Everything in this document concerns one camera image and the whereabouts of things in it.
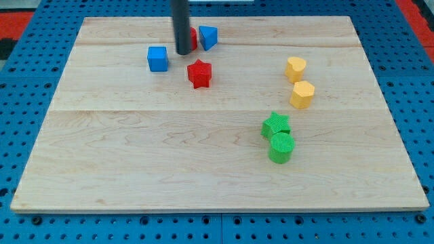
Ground light wooden board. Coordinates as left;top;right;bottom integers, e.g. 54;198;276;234
10;16;429;214

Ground green cylinder block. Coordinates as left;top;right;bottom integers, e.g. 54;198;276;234
268;132;296;164

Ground red star block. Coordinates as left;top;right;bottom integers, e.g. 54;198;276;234
187;59;212;89

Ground red cylinder block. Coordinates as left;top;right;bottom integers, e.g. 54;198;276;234
190;27;197;51

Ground yellow heart block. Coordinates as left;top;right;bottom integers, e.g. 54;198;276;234
284;56;307;83

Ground blue triangular prism block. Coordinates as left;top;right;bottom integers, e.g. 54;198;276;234
199;26;218;51

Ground blue cube block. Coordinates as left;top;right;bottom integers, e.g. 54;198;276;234
147;46;169;72

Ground yellow hexagon block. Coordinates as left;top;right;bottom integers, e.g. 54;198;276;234
290;81;315;109

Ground green star block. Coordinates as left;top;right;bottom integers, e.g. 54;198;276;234
260;111;292;140

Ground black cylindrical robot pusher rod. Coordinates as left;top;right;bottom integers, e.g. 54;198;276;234
170;0;192;56

